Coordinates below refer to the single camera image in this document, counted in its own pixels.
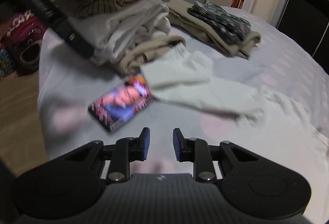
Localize beige folded trousers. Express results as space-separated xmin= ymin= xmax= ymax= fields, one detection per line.
xmin=167 ymin=0 xmax=261 ymax=59

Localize black sliding wardrobe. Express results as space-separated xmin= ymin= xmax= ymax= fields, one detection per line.
xmin=278 ymin=0 xmax=328 ymax=72

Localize grey polka dot bedsheet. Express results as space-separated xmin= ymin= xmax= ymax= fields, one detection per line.
xmin=38 ymin=9 xmax=328 ymax=223

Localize pile of folded clothes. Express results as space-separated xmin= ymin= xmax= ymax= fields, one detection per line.
xmin=54 ymin=0 xmax=185 ymax=76

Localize pink printed bag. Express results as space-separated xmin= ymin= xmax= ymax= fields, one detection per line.
xmin=1 ymin=10 xmax=47 ymax=78

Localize smartphone with lit screen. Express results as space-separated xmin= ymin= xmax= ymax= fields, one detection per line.
xmin=88 ymin=71 xmax=153 ymax=133

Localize black sleeved left forearm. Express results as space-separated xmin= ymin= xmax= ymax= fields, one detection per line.
xmin=1 ymin=0 xmax=94 ymax=59

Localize white t-shirt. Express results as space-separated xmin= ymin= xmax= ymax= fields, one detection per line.
xmin=134 ymin=47 xmax=328 ymax=223

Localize black patterned folded garment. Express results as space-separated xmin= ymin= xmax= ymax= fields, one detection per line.
xmin=187 ymin=1 xmax=251 ymax=44

